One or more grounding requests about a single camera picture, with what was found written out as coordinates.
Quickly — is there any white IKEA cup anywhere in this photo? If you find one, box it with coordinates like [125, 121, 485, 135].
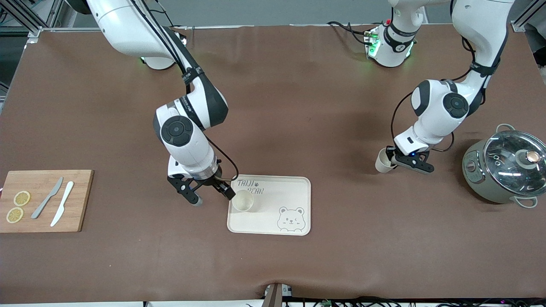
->
[232, 190, 255, 212]
[375, 148, 396, 174]

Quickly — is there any grey cooking pot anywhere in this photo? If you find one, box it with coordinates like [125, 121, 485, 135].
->
[462, 124, 546, 209]

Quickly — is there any cream bear print tray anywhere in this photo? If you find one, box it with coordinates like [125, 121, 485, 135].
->
[227, 174, 311, 236]

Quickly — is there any glass pot lid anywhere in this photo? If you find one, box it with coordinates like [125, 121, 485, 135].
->
[483, 130, 546, 197]

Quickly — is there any wooden cutting board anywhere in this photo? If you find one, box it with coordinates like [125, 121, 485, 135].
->
[0, 170, 94, 233]

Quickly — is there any white plastic knife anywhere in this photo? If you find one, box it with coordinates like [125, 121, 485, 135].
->
[50, 181, 75, 227]

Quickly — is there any grey plastic knife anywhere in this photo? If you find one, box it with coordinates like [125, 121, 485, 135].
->
[31, 177, 64, 220]

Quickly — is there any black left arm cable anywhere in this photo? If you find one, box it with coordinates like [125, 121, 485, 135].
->
[391, 36, 487, 153]

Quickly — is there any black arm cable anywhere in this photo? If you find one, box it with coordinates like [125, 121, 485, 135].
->
[391, 36, 487, 153]
[128, 0, 239, 182]

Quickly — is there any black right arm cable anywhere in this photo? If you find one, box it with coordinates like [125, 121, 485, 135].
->
[128, 0, 239, 182]

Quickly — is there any grey metal mounting bracket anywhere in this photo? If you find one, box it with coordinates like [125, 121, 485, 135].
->
[262, 283, 293, 307]

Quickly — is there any black base cable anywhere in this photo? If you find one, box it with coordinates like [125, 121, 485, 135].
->
[327, 20, 369, 45]
[156, 0, 176, 28]

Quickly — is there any aluminium frame profile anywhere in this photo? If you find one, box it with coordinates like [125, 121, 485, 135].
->
[0, 0, 69, 44]
[512, 0, 546, 32]

